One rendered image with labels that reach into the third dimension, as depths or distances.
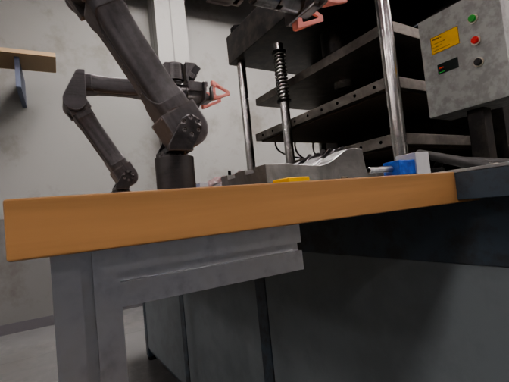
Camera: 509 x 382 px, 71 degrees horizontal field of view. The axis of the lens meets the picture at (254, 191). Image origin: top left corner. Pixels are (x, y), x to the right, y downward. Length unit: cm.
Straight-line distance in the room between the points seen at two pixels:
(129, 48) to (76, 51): 320
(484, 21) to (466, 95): 25
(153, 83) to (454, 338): 58
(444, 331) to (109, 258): 49
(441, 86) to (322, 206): 132
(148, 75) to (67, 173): 293
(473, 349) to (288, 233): 35
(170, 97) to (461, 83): 122
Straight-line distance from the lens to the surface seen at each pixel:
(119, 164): 116
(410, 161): 74
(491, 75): 155
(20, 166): 351
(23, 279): 348
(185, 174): 57
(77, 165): 350
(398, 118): 157
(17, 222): 27
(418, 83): 185
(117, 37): 62
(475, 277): 57
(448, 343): 63
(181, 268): 31
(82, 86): 120
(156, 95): 59
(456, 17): 167
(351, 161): 113
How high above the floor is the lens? 78
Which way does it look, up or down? 3 degrees up
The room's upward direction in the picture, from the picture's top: 6 degrees counter-clockwise
